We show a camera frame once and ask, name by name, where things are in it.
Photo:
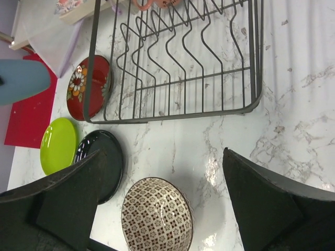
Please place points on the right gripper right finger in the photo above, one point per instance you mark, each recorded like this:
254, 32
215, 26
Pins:
274, 212

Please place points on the black plate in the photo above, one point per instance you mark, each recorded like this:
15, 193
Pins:
105, 141

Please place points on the black wire dish rack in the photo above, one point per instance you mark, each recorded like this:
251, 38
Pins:
197, 59

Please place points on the clear plastic bag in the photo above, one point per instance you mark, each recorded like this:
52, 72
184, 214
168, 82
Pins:
52, 39

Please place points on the book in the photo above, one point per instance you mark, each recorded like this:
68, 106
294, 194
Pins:
71, 12

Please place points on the pink mug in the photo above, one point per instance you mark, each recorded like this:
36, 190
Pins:
160, 3

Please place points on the green plate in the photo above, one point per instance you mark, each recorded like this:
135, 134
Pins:
58, 146

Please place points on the red folder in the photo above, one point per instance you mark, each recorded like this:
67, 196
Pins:
30, 117

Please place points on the white two-tier shelf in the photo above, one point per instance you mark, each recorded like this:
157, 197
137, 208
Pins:
14, 15

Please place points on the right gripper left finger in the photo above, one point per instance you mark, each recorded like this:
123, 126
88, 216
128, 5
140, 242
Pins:
55, 212

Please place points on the blue cup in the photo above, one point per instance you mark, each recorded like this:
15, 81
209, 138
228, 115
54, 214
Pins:
21, 79

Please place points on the red floral plate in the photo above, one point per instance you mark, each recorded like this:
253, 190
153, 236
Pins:
99, 88

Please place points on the patterned bowl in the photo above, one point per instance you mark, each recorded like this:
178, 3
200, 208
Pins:
157, 215

